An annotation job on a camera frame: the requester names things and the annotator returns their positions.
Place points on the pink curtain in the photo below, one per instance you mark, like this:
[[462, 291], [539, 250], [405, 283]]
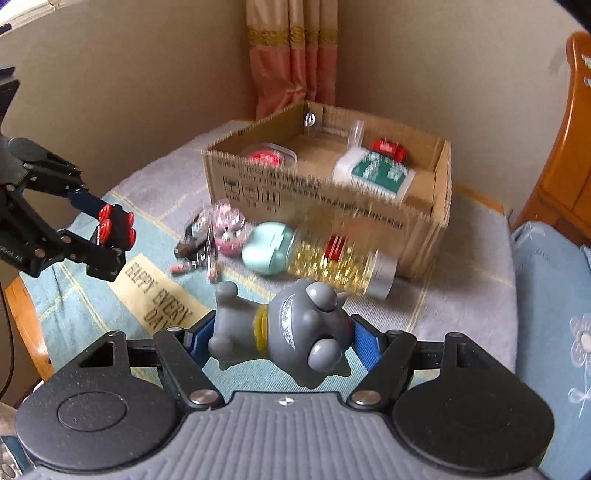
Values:
[[291, 60]]

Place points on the clear round box red label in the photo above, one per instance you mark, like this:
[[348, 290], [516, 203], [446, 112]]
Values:
[[270, 157]]

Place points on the blue flowered bed sheet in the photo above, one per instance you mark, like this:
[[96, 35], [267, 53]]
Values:
[[554, 346]]

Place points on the cardboard box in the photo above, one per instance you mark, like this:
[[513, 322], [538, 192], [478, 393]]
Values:
[[369, 221]]

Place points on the grey cat toy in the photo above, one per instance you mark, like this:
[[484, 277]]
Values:
[[286, 332]]

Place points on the jar of yellow capsules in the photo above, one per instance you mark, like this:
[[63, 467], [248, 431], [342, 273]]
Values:
[[332, 263]]

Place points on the wooden bed headboard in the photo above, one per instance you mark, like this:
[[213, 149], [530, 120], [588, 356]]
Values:
[[563, 184]]

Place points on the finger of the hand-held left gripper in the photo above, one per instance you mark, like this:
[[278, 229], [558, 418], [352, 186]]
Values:
[[51, 244], [60, 180]]

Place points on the pink clear figurine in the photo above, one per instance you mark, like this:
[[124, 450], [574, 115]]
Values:
[[227, 226]]

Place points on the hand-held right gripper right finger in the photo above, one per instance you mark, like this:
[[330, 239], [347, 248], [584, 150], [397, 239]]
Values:
[[367, 341]]

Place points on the black red toy car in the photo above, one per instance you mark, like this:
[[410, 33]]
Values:
[[108, 254]]

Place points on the teal egg-shaped case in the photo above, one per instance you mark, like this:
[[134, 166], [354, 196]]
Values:
[[268, 249]]

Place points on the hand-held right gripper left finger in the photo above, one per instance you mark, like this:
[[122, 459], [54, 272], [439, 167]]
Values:
[[199, 339]]

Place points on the white bottle with green label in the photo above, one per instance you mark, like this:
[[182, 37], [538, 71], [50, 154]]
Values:
[[374, 175]]

